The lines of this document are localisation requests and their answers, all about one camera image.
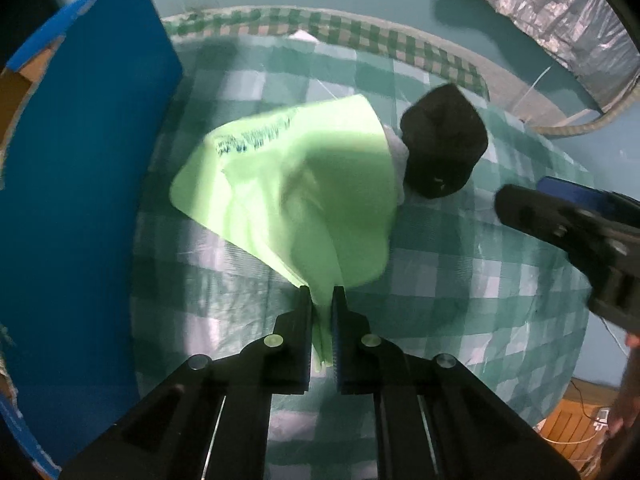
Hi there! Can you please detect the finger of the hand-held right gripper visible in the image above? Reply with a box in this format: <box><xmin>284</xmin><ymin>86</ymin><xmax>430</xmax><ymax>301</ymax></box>
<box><xmin>494</xmin><ymin>183</ymin><xmax>632</xmax><ymax>266</ymax></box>
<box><xmin>537</xmin><ymin>176</ymin><xmax>626</xmax><ymax>211</ymax></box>

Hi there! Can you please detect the silver tarp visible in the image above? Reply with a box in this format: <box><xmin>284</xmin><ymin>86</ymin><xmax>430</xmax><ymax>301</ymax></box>
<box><xmin>434</xmin><ymin>0</ymin><xmax>636</xmax><ymax>111</ymax></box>

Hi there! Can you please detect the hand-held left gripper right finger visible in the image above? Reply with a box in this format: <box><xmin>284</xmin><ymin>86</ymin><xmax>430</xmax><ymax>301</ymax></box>
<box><xmin>331</xmin><ymin>285</ymin><xmax>582</xmax><ymax>480</ymax></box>

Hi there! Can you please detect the striped cloth strap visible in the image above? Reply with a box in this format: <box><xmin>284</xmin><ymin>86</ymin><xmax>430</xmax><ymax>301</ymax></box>
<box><xmin>535</xmin><ymin>67</ymin><xmax>640</xmax><ymax>138</ymax></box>

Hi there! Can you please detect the wooden crate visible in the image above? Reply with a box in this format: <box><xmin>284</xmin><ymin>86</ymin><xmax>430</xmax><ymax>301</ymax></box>
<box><xmin>540</xmin><ymin>380</ymin><xmax>616</xmax><ymax>461</ymax></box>

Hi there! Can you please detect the blue cardboard box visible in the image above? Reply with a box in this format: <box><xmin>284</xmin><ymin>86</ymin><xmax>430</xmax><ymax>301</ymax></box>
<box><xmin>0</xmin><ymin>0</ymin><xmax>183</xmax><ymax>480</ymax></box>

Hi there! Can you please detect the black cloth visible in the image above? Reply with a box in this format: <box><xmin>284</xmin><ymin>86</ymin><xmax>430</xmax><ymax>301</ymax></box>
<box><xmin>400</xmin><ymin>84</ymin><xmax>489</xmax><ymax>198</ymax></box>

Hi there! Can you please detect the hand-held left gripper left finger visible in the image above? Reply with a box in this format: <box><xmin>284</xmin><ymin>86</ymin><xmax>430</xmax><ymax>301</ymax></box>
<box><xmin>60</xmin><ymin>285</ymin><xmax>314</xmax><ymax>480</ymax></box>

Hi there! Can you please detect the light green cloth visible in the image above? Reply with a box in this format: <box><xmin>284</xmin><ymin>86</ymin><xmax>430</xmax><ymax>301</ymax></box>
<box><xmin>170</xmin><ymin>94</ymin><xmax>399</xmax><ymax>373</ymax></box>

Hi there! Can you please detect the person's right hand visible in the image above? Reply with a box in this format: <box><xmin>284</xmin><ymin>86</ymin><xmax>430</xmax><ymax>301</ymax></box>
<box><xmin>610</xmin><ymin>332</ymin><xmax>640</xmax><ymax>438</ymax></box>

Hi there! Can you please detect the light checkered table sheet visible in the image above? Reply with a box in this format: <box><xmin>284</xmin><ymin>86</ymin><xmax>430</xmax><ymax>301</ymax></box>
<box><xmin>130</xmin><ymin>35</ymin><xmax>593</xmax><ymax>480</ymax></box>

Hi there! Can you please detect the dark checkered tablecloth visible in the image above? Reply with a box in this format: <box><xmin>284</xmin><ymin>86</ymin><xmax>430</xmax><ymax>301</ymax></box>
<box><xmin>162</xmin><ymin>6</ymin><xmax>491</xmax><ymax>98</ymax></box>

